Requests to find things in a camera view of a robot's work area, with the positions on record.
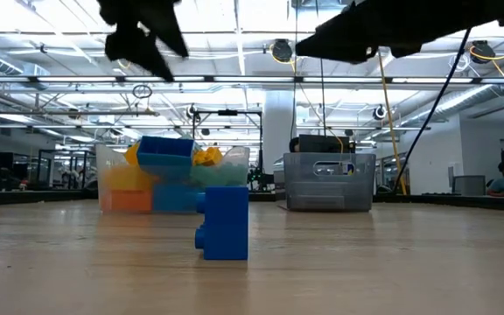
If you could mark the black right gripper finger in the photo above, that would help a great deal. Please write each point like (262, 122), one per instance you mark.
(339, 41)

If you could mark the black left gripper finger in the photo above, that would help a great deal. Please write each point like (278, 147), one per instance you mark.
(140, 50)
(169, 24)

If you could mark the small blue toy block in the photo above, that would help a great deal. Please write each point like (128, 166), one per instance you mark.
(165, 151)

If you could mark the yellow rounded toy block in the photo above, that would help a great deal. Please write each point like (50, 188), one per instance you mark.
(132, 154)

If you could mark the yellow tall toy block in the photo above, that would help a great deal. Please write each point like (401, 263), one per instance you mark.
(127, 178)

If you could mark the clear plastic bin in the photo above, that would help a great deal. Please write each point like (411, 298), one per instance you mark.
(107, 175)

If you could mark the mint toy block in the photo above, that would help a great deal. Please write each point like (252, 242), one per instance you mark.
(221, 175)

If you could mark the orange toy block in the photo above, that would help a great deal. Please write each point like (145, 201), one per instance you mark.
(127, 201)

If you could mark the large blue toy block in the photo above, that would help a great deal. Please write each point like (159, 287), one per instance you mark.
(175, 198)

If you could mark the long blue toy block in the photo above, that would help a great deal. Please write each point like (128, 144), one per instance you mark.
(228, 223)

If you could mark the black box behind bin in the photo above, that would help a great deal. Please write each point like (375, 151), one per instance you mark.
(324, 143)

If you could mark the smoky grey plastic bin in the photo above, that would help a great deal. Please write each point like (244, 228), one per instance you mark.
(328, 184)

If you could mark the black background rig frame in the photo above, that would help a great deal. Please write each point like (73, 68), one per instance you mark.
(228, 113)

